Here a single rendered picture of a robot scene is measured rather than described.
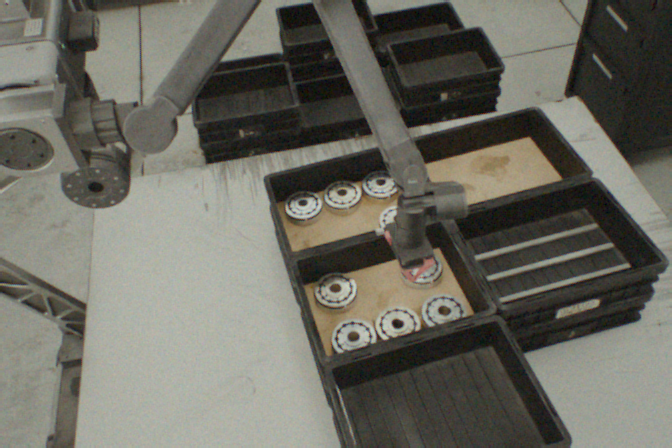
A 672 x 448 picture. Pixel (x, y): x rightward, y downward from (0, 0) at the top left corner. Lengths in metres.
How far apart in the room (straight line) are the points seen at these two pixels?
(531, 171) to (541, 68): 1.85
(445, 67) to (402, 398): 1.70
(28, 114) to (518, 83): 2.82
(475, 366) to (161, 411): 0.74
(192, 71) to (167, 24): 3.16
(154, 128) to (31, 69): 0.22
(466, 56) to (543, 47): 1.02
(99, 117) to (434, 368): 0.87
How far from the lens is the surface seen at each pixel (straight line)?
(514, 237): 1.77
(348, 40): 1.17
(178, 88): 1.16
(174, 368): 1.75
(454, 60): 2.92
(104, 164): 1.54
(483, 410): 1.49
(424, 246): 1.30
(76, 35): 1.38
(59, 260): 3.09
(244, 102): 2.77
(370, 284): 1.65
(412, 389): 1.50
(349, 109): 2.84
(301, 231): 1.77
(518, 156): 1.98
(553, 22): 4.11
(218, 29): 1.16
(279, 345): 1.72
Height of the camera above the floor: 2.16
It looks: 48 degrees down
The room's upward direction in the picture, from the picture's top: 6 degrees counter-clockwise
